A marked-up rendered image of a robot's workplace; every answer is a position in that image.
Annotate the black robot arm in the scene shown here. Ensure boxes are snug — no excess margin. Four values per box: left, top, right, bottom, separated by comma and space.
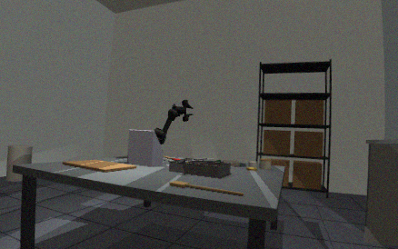
154, 104, 182, 144

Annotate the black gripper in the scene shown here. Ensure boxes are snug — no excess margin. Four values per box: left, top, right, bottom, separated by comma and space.
178, 100, 193, 122

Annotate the light wooden board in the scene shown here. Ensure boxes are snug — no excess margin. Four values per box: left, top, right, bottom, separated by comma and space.
62, 160, 137, 173

